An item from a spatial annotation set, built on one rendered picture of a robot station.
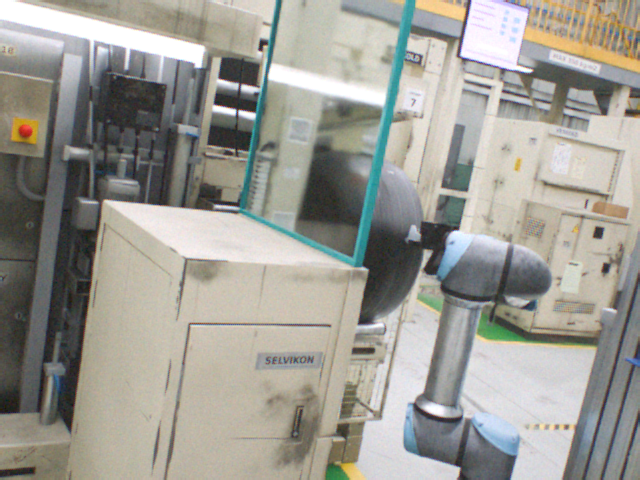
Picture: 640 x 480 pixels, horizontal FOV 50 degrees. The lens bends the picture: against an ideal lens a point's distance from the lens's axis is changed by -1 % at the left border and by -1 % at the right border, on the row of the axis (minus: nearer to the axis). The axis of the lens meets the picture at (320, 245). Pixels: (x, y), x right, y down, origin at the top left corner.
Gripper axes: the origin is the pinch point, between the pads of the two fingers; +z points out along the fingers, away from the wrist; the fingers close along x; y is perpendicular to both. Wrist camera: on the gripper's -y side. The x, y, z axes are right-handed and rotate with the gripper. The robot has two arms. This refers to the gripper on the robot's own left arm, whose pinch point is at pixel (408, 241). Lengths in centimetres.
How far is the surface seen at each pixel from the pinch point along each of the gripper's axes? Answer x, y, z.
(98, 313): 95, -22, -6
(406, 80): -24, 57, 42
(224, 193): 28, 7, 78
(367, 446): -78, -115, 104
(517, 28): -312, 168, 265
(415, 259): -4.7, -5.5, 1.0
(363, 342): 0.7, -36.0, 15.3
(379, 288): 6.0, -15.6, 3.9
